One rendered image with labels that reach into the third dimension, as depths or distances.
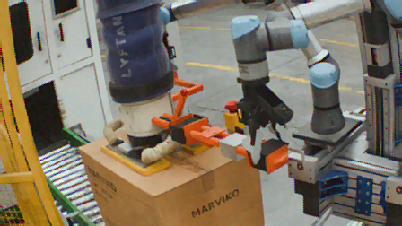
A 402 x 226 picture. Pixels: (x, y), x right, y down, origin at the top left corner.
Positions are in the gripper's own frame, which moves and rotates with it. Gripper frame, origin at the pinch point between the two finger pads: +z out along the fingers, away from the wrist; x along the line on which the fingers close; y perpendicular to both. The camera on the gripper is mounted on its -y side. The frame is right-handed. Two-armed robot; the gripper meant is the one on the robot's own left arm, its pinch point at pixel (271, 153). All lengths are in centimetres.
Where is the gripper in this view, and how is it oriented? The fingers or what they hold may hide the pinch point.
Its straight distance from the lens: 135.4
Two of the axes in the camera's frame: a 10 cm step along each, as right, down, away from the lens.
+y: -5.9, -1.7, 7.9
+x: -7.9, 3.3, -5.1
